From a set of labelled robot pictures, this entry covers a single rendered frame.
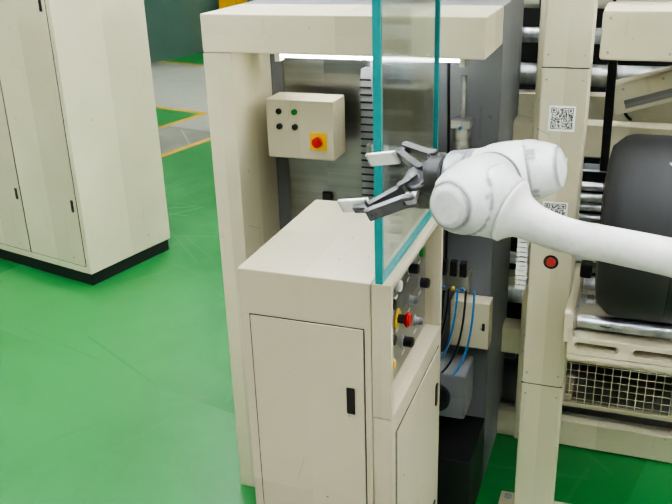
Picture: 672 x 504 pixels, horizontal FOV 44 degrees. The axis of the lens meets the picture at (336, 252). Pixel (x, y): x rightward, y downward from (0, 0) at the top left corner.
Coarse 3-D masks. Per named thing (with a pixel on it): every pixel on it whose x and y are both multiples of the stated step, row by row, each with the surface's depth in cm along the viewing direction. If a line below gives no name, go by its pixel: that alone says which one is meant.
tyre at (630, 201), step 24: (624, 144) 238; (648, 144) 235; (624, 168) 230; (648, 168) 228; (624, 192) 227; (648, 192) 224; (624, 216) 225; (648, 216) 223; (600, 264) 234; (600, 288) 238; (624, 288) 231; (648, 288) 229; (624, 312) 240; (648, 312) 237
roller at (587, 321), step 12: (576, 324) 254; (588, 324) 250; (600, 324) 249; (612, 324) 248; (624, 324) 247; (636, 324) 246; (648, 324) 245; (660, 324) 244; (648, 336) 246; (660, 336) 244
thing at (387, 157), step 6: (366, 156) 165; (372, 156) 165; (378, 156) 164; (384, 156) 163; (390, 156) 162; (396, 156) 162; (372, 162) 166; (378, 162) 165; (384, 162) 164; (390, 162) 164; (396, 162) 163
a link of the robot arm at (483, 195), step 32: (480, 160) 129; (448, 192) 124; (480, 192) 123; (512, 192) 125; (448, 224) 125; (480, 224) 125; (512, 224) 126; (544, 224) 124; (576, 224) 124; (608, 256) 125; (640, 256) 125
